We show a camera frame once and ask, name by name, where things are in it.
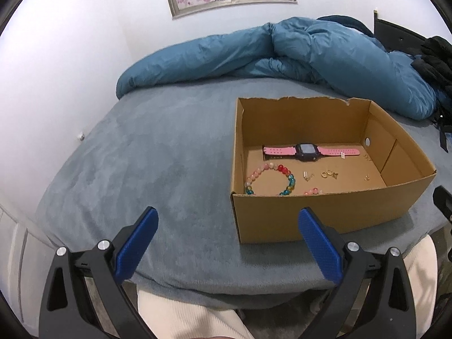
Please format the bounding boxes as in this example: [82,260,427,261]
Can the cream ribbed trousers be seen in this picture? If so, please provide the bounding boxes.
[137,236,438,338]

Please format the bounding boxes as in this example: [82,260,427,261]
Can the black headboard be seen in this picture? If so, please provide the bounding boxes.
[374,10,426,55]

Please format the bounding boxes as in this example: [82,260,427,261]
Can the grey fleece bed blanket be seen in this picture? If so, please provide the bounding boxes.
[34,77,451,308]

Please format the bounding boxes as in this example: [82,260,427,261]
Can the multicolour bead bracelet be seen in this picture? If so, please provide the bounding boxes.
[244,162,297,197]

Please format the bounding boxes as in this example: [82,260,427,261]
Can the blue duvet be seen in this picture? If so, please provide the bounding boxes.
[116,17,440,120]

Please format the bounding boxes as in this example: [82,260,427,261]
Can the pink strap digital watch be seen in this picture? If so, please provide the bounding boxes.
[262,143,361,162]

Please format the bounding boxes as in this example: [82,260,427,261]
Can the white cabinet door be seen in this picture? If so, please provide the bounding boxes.
[1,201,55,336]

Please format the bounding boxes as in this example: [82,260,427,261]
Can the black clothes pile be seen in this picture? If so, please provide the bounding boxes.
[411,36,452,98]

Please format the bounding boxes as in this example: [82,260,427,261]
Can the brown cardboard box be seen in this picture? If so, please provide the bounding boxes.
[231,97,436,243]

